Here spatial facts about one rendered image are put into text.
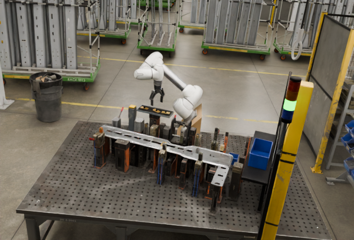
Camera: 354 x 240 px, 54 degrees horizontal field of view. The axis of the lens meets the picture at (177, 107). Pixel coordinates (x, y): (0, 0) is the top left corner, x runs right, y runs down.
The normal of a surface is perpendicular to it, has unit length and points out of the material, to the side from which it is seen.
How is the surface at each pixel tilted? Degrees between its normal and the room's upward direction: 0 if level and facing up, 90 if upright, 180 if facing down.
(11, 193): 0
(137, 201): 0
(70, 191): 0
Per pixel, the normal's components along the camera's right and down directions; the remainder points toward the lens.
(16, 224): 0.07, -0.90
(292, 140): -0.35, 0.37
